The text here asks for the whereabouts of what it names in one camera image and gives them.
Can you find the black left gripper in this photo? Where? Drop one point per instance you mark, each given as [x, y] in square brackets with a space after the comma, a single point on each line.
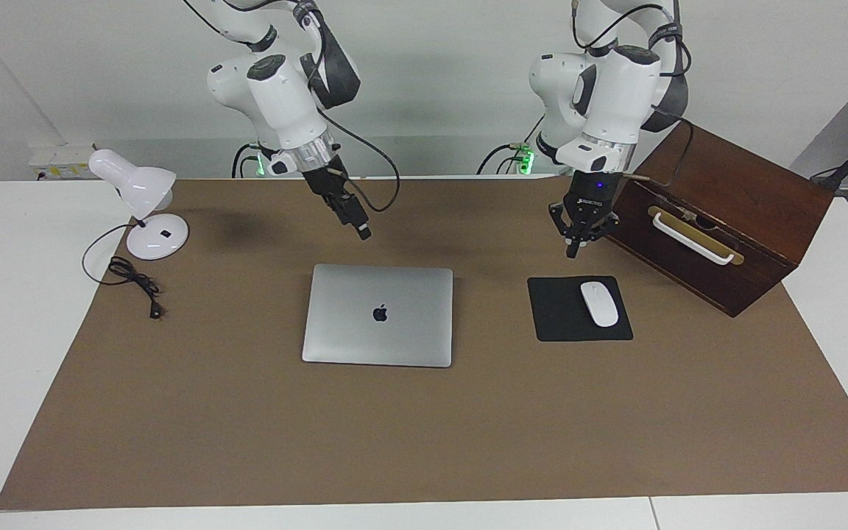
[592, 195]

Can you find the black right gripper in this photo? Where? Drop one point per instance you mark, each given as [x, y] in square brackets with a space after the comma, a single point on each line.
[330, 185]

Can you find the silver grey laptop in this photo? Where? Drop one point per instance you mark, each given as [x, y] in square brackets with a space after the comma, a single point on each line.
[380, 331]

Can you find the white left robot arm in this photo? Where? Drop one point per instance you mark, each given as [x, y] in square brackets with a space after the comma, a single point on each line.
[619, 96]

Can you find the white computer mouse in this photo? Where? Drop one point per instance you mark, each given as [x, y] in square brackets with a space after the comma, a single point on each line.
[599, 303]

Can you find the black mouse pad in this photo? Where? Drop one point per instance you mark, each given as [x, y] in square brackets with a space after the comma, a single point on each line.
[556, 309]

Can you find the dark brown wooden box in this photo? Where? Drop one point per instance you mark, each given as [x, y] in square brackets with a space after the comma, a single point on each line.
[755, 199]

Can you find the white desk lamp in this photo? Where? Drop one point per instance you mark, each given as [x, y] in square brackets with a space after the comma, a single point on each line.
[159, 239]

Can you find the brown table mat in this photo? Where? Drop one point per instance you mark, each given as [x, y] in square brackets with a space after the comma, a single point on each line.
[424, 427]

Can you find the white power strip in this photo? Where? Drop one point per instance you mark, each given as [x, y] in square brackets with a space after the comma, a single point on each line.
[59, 158]

